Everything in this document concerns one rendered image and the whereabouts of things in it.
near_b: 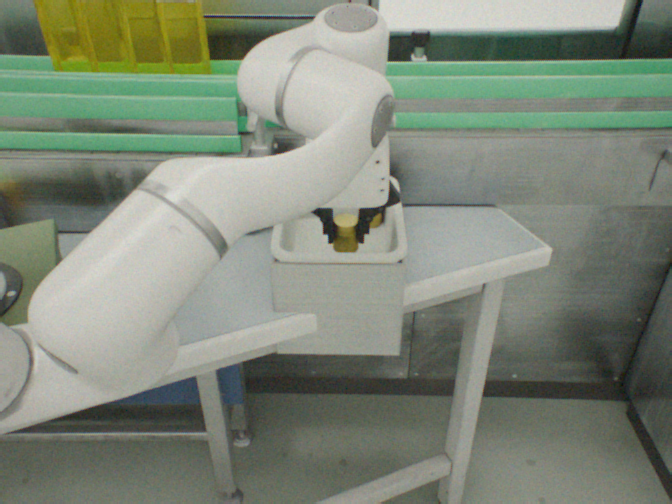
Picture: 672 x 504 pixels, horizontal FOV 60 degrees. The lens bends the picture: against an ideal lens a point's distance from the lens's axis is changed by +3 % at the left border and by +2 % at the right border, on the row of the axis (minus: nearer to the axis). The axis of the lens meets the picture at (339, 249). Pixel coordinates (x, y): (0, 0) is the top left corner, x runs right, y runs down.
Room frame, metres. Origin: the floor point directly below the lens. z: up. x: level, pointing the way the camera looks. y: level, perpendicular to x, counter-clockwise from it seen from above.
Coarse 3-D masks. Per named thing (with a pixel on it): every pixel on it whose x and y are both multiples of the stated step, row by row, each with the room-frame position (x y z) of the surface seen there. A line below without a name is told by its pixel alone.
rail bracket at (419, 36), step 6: (414, 30) 0.96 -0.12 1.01; (420, 30) 0.96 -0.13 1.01; (426, 30) 0.96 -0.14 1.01; (414, 36) 0.95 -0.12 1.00; (420, 36) 0.95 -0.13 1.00; (426, 36) 0.95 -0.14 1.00; (414, 42) 0.96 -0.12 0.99; (420, 42) 0.95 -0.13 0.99; (414, 48) 0.96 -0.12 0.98; (420, 48) 0.95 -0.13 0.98; (414, 54) 0.96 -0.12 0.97; (420, 54) 0.95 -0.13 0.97; (414, 60) 0.95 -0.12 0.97; (420, 60) 0.95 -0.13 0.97; (426, 60) 0.95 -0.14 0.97
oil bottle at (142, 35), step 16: (128, 0) 0.89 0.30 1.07; (144, 0) 0.89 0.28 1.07; (128, 16) 0.89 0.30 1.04; (144, 16) 0.89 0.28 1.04; (128, 32) 0.89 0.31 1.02; (144, 32) 0.89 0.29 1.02; (160, 32) 0.89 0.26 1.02; (128, 48) 0.89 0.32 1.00; (144, 48) 0.89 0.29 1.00; (160, 48) 0.89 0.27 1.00; (144, 64) 0.89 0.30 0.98; (160, 64) 0.89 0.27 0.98
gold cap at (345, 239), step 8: (336, 216) 0.65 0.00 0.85; (344, 216) 0.65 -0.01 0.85; (352, 216) 0.65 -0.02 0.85; (336, 224) 0.63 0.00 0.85; (344, 224) 0.63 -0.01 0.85; (352, 224) 0.63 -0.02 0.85; (336, 232) 0.63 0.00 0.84; (344, 232) 0.62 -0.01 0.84; (352, 232) 0.62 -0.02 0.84; (336, 240) 0.63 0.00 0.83; (344, 240) 0.62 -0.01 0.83; (352, 240) 0.62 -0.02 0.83; (336, 248) 0.63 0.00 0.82; (344, 248) 0.62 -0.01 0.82; (352, 248) 0.62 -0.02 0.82
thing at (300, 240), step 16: (336, 208) 0.78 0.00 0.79; (352, 208) 0.78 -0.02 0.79; (400, 208) 0.69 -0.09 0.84; (288, 224) 0.69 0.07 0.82; (304, 224) 0.76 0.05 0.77; (320, 224) 0.76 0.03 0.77; (384, 224) 0.75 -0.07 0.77; (400, 224) 0.64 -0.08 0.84; (272, 240) 0.61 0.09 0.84; (288, 240) 0.66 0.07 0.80; (304, 240) 0.71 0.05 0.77; (320, 240) 0.71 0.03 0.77; (368, 240) 0.71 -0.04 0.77; (384, 240) 0.71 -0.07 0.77; (400, 240) 0.61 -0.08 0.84; (288, 256) 0.57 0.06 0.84; (304, 256) 0.57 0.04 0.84; (320, 256) 0.57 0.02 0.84; (336, 256) 0.57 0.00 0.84; (352, 256) 0.57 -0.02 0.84; (368, 256) 0.57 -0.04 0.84; (384, 256) 0.57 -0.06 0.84; (400, 256) 0.58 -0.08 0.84
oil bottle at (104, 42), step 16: (80, 0) 0.88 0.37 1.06; (96, 0) 0.88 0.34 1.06; (112, 0) 0.89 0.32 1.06; (80, 16) 0.88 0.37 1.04; (96, 16) 0.88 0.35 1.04; (112, 16) 0.88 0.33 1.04; (96, 32) 0.88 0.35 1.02; (112, 32) 0.88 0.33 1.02; (96, 48) 0.88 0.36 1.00; (112, 48) 0.88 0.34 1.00; (96, 64) 0.88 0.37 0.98; (112, 64) 0.88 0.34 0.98; (128, 64) 0.89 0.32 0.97
